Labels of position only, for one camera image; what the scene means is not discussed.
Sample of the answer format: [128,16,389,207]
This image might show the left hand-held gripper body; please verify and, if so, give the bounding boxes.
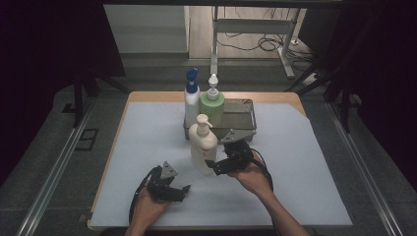
[147,160,184,202]

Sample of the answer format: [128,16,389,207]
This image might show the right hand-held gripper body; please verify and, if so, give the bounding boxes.
[219,129,256,173]

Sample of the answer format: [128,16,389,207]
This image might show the cream pump bottle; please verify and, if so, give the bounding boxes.
[188,113,219,176]

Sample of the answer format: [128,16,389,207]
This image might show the grey metal basket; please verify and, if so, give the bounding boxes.
[182,97,258,143]

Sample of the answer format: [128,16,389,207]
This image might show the green pump bottle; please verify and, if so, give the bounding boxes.
[199,73,226,128]

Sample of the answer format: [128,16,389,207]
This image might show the person's right hand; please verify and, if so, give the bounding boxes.
[227,151,274,198]

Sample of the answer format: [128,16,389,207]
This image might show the person's left hand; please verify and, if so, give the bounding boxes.
[129,188,172,231]

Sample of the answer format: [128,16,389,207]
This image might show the light blue table mat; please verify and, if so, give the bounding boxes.
[89,101,353,229]

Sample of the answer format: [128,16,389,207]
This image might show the white spray bottle blue top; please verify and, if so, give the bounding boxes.
[183,67,202,130]

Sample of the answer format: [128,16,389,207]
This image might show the white power strip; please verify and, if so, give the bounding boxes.
[303,72,321,88]

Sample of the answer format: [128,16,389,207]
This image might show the black stand legs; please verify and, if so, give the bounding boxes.
[72,72,130,129]
[284,64,362,134]

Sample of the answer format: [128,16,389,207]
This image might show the white board panel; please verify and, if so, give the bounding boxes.
[101,4,191,55]

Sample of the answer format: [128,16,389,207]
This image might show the dark curtain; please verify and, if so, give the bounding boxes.
[0,0,126,186]
[297,0,417,185]

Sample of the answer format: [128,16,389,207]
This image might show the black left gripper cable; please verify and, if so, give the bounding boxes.
[128,165,162,224]

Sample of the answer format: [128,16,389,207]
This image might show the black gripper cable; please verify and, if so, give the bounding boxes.
[128,165,162,224]
[250,147,275,193]

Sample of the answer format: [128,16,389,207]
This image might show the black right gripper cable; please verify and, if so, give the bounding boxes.
[250,147,275,193]

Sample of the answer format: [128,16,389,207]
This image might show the aluminium floor rail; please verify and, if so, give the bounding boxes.
[327,100,405,236]
[16,97,96,236]

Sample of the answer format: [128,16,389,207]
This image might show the black floor cables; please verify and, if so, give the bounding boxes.
[215,7,314,64]

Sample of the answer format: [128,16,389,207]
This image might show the white metal stand frame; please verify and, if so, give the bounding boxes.
[209,5,296,80]

